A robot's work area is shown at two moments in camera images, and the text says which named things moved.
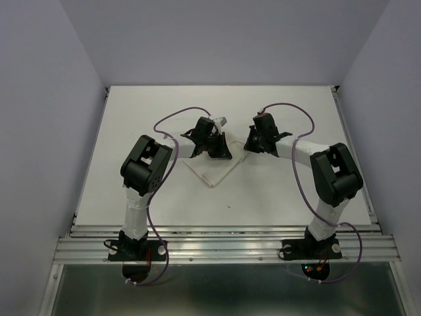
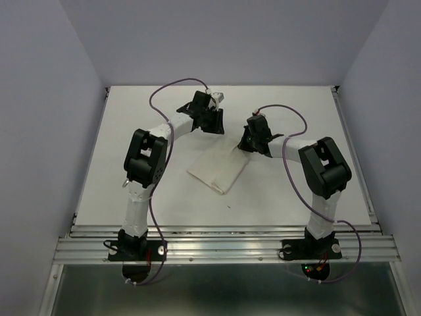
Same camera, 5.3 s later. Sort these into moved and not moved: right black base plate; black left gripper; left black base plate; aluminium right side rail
Moved: black left gripper
Not moved: aluminium right side rail; left black base plate; right black base plate
